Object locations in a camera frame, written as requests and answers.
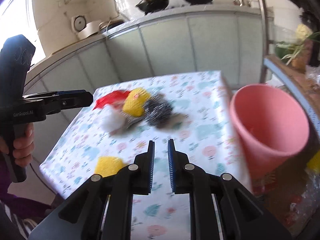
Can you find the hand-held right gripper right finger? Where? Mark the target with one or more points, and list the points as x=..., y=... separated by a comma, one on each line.
x=171, y=165

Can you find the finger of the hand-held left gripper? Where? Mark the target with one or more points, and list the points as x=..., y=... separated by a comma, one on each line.
x=67, y=93
x=77, y=101

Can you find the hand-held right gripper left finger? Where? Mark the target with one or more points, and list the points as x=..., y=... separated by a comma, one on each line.
x=150, y=165

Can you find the red plastic wrapper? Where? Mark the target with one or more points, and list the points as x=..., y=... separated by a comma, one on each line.
x=110, y=98

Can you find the white foam and plastic wrap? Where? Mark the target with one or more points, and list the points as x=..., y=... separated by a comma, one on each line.
x=112, y=118

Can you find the yellow foam fruit net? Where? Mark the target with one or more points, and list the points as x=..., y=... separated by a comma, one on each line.
x=107, y=165
x=136, y=102

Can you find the steel wool scrubber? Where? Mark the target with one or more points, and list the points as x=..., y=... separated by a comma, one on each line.
x=158, y=108

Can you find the pink plastic bucket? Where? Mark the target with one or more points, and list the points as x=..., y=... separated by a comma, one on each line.
x=270, y=117

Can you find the person's left hand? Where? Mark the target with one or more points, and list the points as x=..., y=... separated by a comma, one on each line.
x=23, y=140

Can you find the floral bear print tablecloth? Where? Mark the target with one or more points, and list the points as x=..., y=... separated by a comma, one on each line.
x=195, y=120

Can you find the window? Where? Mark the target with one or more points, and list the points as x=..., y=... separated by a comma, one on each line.
x=17, y=17

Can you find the white rice cooker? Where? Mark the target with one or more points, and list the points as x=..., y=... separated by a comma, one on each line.
x=87, y=28

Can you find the dark electric cooker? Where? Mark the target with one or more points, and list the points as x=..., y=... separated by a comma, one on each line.
x=111, y=26

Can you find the green kitchen counter cabinets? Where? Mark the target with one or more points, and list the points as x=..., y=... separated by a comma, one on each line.
x=165, y=50

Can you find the person's purple clothing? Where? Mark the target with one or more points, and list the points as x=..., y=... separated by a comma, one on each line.
x=25, y=202

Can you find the black wok with lid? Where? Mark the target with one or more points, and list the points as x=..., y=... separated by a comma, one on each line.
x=152, y=5

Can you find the yellow packet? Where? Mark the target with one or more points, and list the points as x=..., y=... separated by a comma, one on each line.
x=313, y=162

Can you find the cardboard shelf liner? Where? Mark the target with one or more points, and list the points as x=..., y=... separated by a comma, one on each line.
x=295, y=77

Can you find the metal shelf rack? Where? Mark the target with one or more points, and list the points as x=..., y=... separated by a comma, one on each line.
x=263, y=30

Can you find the green onions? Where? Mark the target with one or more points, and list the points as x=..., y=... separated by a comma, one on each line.
x=292, y=50

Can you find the black blender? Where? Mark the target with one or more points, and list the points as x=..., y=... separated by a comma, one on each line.
x=312, y=50

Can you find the cauliflower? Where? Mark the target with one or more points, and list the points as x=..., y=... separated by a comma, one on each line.
x=303, y=31

